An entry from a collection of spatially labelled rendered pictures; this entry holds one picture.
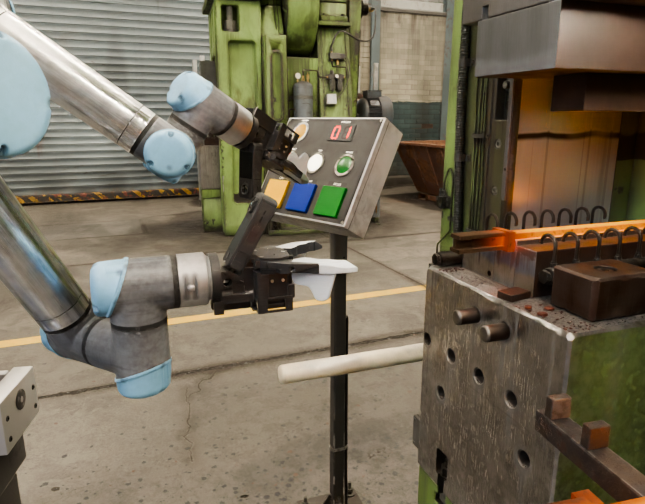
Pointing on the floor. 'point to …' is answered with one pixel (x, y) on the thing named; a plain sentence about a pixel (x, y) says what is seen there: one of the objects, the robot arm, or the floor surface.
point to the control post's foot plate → (331, 498)
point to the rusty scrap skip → (424, 165)
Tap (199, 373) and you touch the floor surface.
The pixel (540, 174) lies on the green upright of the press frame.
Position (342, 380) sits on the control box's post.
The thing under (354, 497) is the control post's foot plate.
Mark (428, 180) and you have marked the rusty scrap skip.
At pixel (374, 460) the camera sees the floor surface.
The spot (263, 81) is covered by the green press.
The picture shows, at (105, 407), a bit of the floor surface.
